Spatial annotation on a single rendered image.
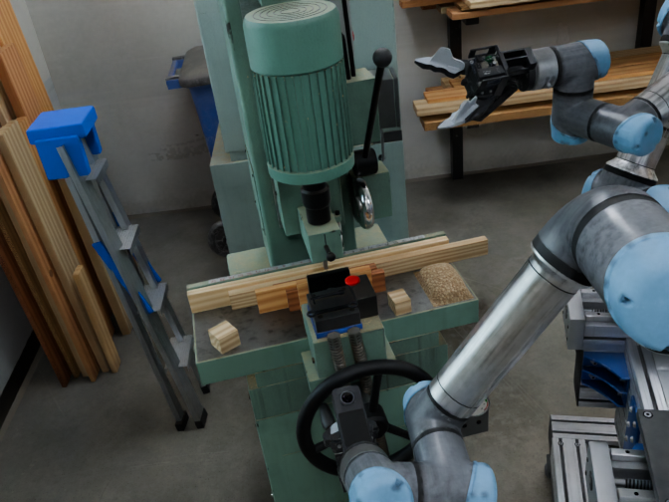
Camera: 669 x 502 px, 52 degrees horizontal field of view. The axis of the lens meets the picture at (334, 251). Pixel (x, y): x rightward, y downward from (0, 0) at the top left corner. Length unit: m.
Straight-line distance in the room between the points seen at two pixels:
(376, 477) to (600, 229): 0.40
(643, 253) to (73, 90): 3.41
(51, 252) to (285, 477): 1.39
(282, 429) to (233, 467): 0.88
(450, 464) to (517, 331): 0.20
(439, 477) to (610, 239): 0.38
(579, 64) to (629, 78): 2.26
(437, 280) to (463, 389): 0.53
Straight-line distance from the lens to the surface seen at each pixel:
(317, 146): 1.30
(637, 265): 0.76
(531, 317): 0.93
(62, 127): 2.07
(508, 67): 1.31
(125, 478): 2.53
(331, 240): 1.43
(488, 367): 0.97
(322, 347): 1.31
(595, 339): 1.69
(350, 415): 1.09
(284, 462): 1.63
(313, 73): 1.25
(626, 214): 0.82
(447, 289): 1.47
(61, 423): 2.84
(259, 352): 1.41
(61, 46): 3.84
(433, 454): 0.98
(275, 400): 1.50
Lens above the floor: 1.77
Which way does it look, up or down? 31 degrees down
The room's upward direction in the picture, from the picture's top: 7 degrees counter-clockwise
